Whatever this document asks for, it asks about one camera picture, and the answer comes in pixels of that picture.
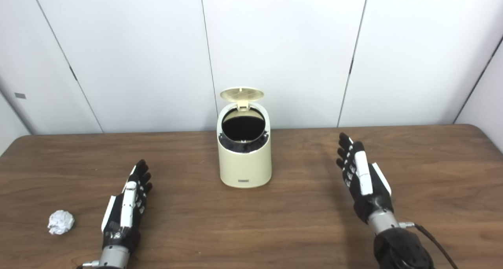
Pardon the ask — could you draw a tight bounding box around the cream-colored bin body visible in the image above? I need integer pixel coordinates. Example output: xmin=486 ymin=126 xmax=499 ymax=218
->
xmin=217 ymin=101 xmax=272 ymax=189

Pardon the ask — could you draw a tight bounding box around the white and black right hand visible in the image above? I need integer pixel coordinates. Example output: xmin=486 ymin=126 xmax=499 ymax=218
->
xmin=336 ymin=133 xmax=394 ymax=224

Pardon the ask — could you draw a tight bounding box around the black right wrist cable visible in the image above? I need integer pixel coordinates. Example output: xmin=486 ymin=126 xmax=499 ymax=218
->
xmin=399 ymin=221 xmax=459 ymax=269

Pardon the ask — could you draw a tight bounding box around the black bin liner bag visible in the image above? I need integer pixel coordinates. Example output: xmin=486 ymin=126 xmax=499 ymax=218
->
xmin=219 ymin=108 xmax=270 ymax=154

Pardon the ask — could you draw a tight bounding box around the white paper ball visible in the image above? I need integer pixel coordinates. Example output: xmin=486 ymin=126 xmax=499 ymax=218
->
xmin=48 ymin=210 xmax=75 ymax=236

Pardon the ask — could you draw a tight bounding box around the round cream bin lid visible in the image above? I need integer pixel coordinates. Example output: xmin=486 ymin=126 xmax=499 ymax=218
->
xmin=220 ymin=87 xmax=264 ymax=111

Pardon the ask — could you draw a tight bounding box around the white and black left hand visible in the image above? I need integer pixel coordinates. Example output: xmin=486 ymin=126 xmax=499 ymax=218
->
xmin=101 ymin=159 xmax=153 ymax=254

